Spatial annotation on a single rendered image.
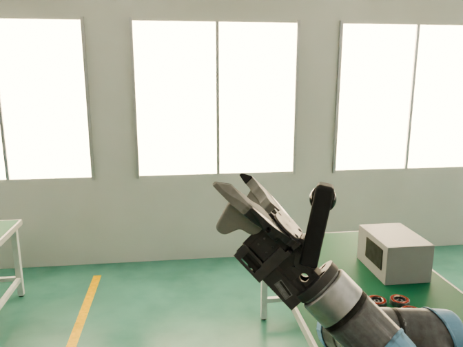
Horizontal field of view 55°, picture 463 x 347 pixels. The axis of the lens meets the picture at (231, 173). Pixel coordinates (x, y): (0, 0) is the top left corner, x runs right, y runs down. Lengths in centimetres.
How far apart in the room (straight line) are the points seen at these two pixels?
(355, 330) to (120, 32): 440
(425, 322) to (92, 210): 451
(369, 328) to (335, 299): 6
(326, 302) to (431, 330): 22
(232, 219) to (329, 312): 18
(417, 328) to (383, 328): 14
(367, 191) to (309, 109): 121
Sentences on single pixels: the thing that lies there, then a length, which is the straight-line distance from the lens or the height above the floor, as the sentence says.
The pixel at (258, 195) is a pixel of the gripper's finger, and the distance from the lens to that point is 69.
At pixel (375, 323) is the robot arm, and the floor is 176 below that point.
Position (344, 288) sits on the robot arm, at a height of 180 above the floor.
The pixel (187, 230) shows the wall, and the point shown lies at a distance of 508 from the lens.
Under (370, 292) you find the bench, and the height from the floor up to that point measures 75.
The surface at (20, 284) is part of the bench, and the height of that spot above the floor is 13.
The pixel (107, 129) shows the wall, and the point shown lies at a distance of 485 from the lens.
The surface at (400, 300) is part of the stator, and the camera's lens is 290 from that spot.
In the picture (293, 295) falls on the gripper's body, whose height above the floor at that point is 178.
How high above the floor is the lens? 208
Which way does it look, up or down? 13 degrees down
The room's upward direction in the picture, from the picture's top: straight up
